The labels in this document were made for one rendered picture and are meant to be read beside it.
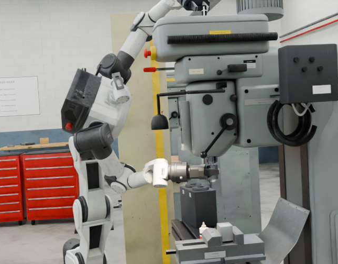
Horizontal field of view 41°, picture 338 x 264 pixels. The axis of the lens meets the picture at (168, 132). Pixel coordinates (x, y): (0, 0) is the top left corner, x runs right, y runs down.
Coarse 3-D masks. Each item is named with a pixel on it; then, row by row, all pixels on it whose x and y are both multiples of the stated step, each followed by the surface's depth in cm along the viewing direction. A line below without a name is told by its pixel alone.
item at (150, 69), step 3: (144, 69) 200; (147, 69) 200; (150, 69) 200; (153, 69) 201; (156, 69) 201; (159, 69) 202; (162, 69) 202; (165, 69) 202; (168, 69) 202; (171, 69) 202; (174, 69) 203
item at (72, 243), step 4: (68, 240) 278; (72, 240) 275; (76, 240) 274; (64, 244) 278; (68, 244) 273; (72, 244) 270; (76, 244) 268; (64, 248) 274; (68, 248) 269; (72, 248) 267; (64, 252) 271; (64, 256) 271; (64, 260) 272
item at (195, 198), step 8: (192, 184) 248; (200, 184) 244; (184, 192) 243; (192, 192) 232; (200, 192) 230; (208, 192) 232; (184, 200) 244; (192, 200) 232; (200, 200) 230; (208, 200) 232; (184, 208) 244; (192, 208) 233; (200, 208) 231; (208, 208) 232; (216, 208) 234; (184, 216) 245; (192, 216) 234; (200, 216) 231; (208, 216) 232; (216, 216) 234; (192, 224) 235; (200, 224) 231; (208, 224) 232; (216, 224) 234
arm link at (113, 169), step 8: (112, 152) 207; (104, 160) 206; (112, 160) 208; (104, 168) 210; (112, 168) 210; (120, 168) 214; (104, 176) 215; (112, 176) 213; (120, 176) 215; (112, 184) 214; (120, 184) 213; (120, 192) 217
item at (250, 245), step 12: (180, 240) 188; (192, 240) 187; (240, 240) 178; (252, 240) 183; (180, 252) 176; (192, 252) 176; (204, 252) 177; (216, 252) 177; (228, 252) 178; (240, 252) 179; (252, 252) 179; (264, 252) 180
